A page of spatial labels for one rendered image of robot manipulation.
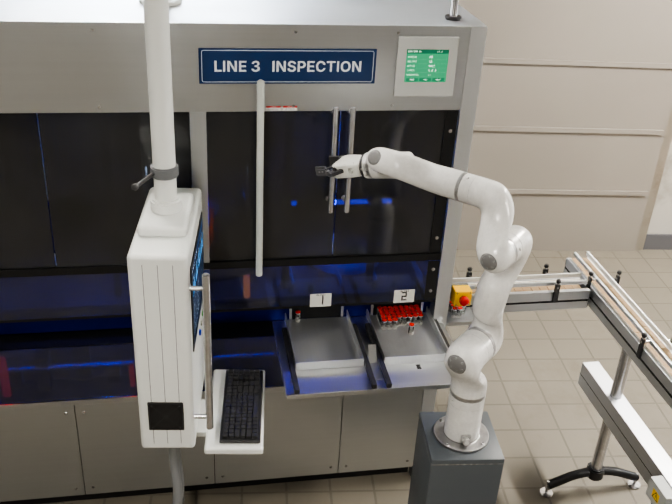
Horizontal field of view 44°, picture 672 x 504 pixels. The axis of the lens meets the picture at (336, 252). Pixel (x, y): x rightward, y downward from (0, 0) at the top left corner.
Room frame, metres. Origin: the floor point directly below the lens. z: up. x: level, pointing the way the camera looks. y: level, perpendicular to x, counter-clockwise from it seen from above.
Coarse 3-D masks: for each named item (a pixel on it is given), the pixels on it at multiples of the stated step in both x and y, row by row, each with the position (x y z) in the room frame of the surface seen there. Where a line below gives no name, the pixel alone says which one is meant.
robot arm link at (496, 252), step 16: (464, 176) 2.26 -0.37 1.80; (480, 176) 2.26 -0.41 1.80; (464, 192) 2.22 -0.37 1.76; (480, 192) 2.20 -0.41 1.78; (496, 192) 2.18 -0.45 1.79; (480, 208) 2.20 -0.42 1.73; (496, 208) 2.17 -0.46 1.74; (512, 208) 2.17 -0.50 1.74; (480, 224) 2.18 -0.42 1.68; (496, 224) 2.14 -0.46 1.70; (480, 240) 2.13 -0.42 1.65; (496, 240) 2.11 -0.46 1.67; (480, 256) 2.10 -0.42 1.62; (496, 256) 2.08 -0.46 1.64; (512, 256) 2.10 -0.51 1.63; (496, 272) 2.08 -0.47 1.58
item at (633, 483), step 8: (568, 472) 2.86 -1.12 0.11; (576, 472) 2.85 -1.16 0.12; (584, 472) 2.85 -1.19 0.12; (592, 472) 2.85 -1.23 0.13; (600, 472) 2.85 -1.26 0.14; (608, 472) 2.87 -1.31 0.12; (616, 472) 2.88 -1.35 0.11; (624, 472) 2.89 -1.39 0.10; (632, 472) 2.91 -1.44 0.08; (552, 480) 2.83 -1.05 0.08; (560, 480) 2.83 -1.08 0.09; (568, 480) 2.83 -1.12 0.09; (632, 480) 2.91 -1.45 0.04; (544, 488) 2.85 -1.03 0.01; (552, 488) 2.82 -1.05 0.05; (632, 488) 2.89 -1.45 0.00; (544, 496) 2.81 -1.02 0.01
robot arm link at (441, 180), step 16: (368, 160) 2.35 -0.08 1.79; (384, 160) 2.33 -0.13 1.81; (400, 160) 2.31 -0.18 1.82; (416, 160) 2.32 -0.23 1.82; (400, 176) 2.30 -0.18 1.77; (416, 176) 2.30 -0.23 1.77; (432, 176) 2.30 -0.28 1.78; (448, 176) 2.28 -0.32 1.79; (432, 192) 2.30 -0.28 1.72; (448, 192) 2.26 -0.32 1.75
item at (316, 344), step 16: (288, 320) 2.81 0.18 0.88; (304, 320) 2.82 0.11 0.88; (320, 320) 2.83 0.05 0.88; (336, 320) 2.84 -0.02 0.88; (288, 336) 2.70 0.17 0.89; (304, 336) 2.71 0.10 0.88; (320, 336) 2.71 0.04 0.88; (336, 336) 2.72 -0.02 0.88; (352, 336) 2.73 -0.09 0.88; (304, 352) 2.60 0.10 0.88; (320, 352) 2.61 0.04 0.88; (336, 352) 2.61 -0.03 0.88; (352, 352) 2.62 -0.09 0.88; (304, 368) 2.49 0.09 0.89; (320, 368) 2.50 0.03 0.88
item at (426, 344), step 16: (368, 320) 2.84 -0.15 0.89; (432, 320) 2.84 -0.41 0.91; (384, 336) 2.74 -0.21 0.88; (400, 336) 2.75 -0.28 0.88; (416, 336) 2.75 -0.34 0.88; (432, 336) 2.76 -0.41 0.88; (384, 352) 2.63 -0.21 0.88; (400, 352) 2.64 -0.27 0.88; (416, 352) 2.64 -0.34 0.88; (432, 352) 2.65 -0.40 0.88
